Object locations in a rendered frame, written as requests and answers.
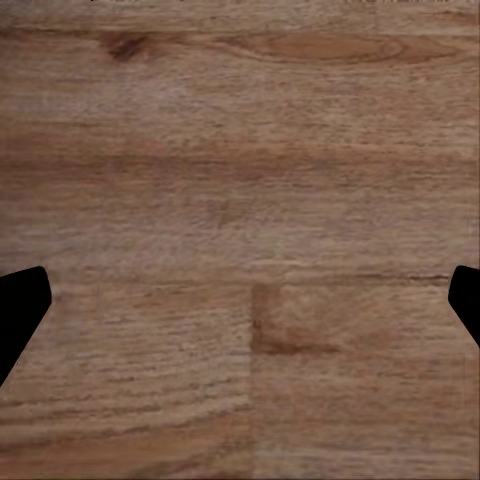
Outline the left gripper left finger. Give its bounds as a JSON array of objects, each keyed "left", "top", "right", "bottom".
[{"left": 0, "top": 266, "right": 52, "bottom": 387}]

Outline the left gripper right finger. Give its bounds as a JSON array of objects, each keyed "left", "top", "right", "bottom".
[{"left": 448, "top": 265, "right": 480, "bottom": 347}]

